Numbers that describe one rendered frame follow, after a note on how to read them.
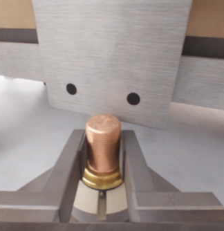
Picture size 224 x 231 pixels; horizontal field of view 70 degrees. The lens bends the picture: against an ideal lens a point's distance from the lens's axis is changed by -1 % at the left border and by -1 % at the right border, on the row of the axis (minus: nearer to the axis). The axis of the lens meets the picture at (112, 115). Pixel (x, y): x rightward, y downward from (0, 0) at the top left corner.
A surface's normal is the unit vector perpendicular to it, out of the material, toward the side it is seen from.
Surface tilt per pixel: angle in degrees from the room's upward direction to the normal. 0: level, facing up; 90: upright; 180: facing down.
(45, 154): 180
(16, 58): 90
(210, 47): 90
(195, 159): 180
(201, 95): 90
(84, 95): 90
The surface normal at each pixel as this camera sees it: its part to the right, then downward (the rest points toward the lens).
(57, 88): -0.33, 0.46
